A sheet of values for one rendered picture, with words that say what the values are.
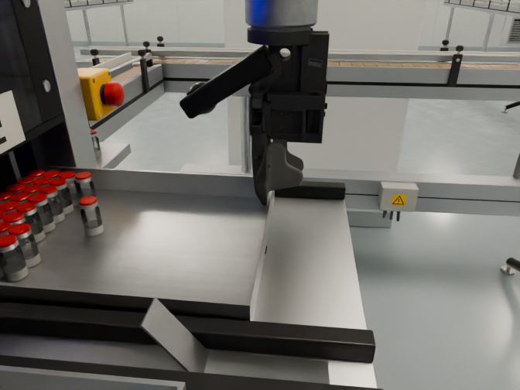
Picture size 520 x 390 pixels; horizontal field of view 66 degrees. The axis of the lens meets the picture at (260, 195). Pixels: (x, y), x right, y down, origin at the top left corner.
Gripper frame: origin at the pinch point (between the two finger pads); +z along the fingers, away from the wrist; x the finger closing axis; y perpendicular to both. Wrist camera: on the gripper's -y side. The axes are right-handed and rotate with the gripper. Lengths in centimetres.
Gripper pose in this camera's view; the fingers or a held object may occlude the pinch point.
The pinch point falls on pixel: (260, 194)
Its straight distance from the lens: 52.1
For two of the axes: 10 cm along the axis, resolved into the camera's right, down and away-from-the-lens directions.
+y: 9.9, 0.5, -0.9
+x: 1.0, -4.6, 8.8
